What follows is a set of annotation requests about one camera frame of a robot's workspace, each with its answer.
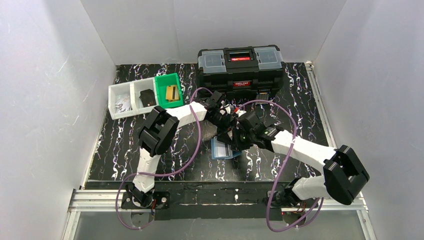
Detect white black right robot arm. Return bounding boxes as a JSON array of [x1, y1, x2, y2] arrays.
[[232, 110, 370, 207]]

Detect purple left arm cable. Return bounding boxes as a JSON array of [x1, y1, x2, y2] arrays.
[[114, 87, 215, 231]]

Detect black card in white bin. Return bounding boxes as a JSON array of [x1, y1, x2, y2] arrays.
[[139, 89, 157, 108]]

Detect blue leather card holder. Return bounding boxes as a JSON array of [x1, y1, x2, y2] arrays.
[[211, 137, 242, 160]]

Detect black toolbox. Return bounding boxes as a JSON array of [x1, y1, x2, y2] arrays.
[[197, 44, 289, 100]]

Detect gold card in green bin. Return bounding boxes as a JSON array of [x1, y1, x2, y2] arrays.
[[165, 85, 180, 102]]

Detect white bin with patterned cards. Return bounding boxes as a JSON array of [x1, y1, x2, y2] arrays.
[[108, 82, 136, 120]]

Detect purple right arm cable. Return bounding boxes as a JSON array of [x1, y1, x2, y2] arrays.
[[233, 99, 325, 233]]

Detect white bin with black card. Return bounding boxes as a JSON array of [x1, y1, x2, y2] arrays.
[[130, 77, 158, 115]]

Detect green plastic bin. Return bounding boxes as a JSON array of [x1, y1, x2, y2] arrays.
[[155, 73, 184, 109]]

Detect patterned cards in white bin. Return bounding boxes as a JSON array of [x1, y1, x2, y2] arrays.
[[115, 93, 133, 114]]

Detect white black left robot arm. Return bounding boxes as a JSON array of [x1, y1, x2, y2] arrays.
[[125, 91, 234, 208]]

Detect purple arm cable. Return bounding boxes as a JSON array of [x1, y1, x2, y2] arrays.
[[233, 99, 325, 233], [114, 87, 215, 231]]

